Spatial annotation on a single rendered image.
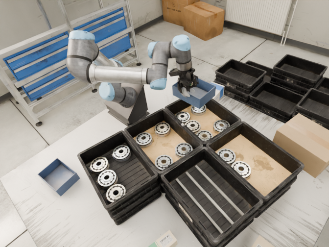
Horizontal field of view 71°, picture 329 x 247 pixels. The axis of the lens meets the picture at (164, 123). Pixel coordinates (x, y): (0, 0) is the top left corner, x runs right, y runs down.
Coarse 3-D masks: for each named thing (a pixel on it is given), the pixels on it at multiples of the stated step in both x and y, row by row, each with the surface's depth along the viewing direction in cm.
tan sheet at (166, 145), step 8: (152, 128) 152; (136, 136) 149; (152, 136) 147; (168, 136) 146; (176, 136) 146; (152, 144) 143; (160, 144) 142; (168, 144) 142; (176, 144) 141; (152, 152) 139; (160, 152) 138; (168, 152) 138; (152, 160) 135; (176, 160) 133
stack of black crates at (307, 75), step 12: (288, 60) 241; (300, 60) 233; (276, 72) 229; (288, 72) 218; (300, 72) 233; (312, 72) 231; (324, 72) 216; (276, 84) 236; (288, 84) 225; (300, 84) 218; (312, 84) 210
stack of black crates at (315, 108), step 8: (312, 88) 200; (304, 96) 194; (312, 96) 203; (320, 96) 198; (328, 96) 193; (304, 104) 202; (312, 104) 201; (320, 104) 200; (328, 104) 197; (296, 112) 192; (304, 112) 187; (312, 112) 181; (320, 112) 194; (328, 112) 193; (312, 120) 185; (320, 120) 181; (328, 120) 175; (328, 128) 180
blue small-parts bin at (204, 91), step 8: (200, 80) 135; (176, 88) 131; (200, 88) 139; (208, 88) 134; (176, 96) 135; (192, 96) 125; (200, 96) 134; (208, 96) 128; (192, 104) 129; (200, 104) 125
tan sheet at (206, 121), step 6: (186, 108) 162; (192, 114) 158; (204, 114) 157; (210, 114) 156; (198, 120) 154; (204, 120) 153; (210, 120) 153; (216, 120) 152; (204, 126) 149; (210, 126) 149
